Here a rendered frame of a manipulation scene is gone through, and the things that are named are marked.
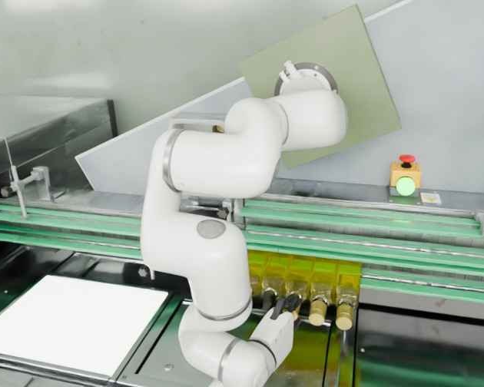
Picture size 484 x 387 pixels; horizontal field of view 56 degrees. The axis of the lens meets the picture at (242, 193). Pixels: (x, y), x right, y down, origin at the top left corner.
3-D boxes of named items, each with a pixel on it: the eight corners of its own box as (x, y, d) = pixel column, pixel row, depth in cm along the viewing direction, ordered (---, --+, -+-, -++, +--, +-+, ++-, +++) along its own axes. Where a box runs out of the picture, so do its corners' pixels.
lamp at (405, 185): (395, 191, 116) (395, 196, 113) (396, 175, 114) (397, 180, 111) (413, 193, 114) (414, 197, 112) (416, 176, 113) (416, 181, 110)
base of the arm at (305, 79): (263, 77, 111) (246, 91, 98) (306, 47, 106) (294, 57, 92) (299, 129, 114) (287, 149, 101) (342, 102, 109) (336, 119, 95)
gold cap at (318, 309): (308, 302, 101) (305, 315, 97) (323, 299, 99) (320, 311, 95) (315, 315, 101) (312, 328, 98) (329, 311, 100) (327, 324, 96)
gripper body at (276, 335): (273, 388, 86) (297, 351, 95) (273, 346, 82) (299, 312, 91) (239, 373, 90) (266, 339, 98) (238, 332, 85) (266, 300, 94)
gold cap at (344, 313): (351, 303, 98) (350, 316, 94) (354, 316, 99) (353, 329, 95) (335, 304, 99) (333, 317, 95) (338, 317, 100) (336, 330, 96)
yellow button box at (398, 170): (389, 184, 123) (389, 195, 116) (391, 159, 120) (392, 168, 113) (416, 186, 121) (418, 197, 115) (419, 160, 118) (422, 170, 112)
